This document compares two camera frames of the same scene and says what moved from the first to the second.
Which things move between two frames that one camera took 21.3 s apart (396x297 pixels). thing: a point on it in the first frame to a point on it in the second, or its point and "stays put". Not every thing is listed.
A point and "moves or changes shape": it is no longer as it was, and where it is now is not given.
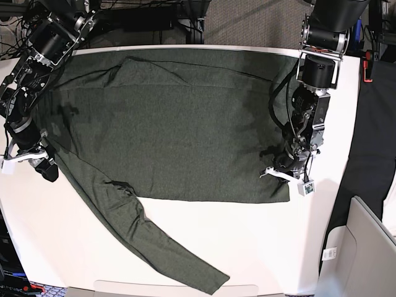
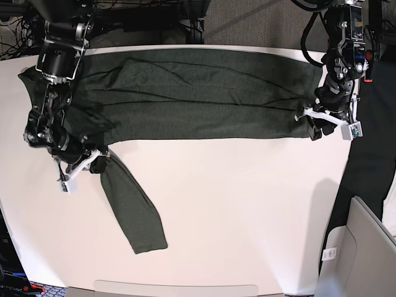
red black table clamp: [367, 66] stays put
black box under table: [148, 18] stays put
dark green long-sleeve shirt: [174, 123] moves or changes shape
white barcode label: [329, 253] stays put
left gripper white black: [36, 153] to [74, 166]
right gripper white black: [288, 161] to [349, 130]
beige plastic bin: [358, 259] stays put
